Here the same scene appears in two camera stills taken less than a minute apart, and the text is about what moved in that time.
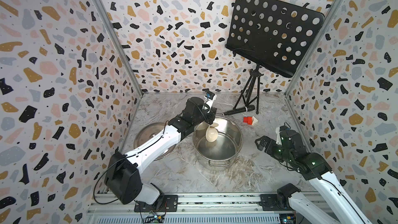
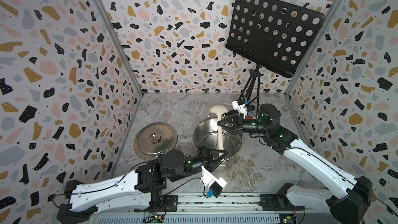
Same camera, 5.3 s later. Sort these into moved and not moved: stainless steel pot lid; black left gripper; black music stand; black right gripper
Moved: black right gripper; black left gripper
Not moved: black music stand; stainless steel pot lid
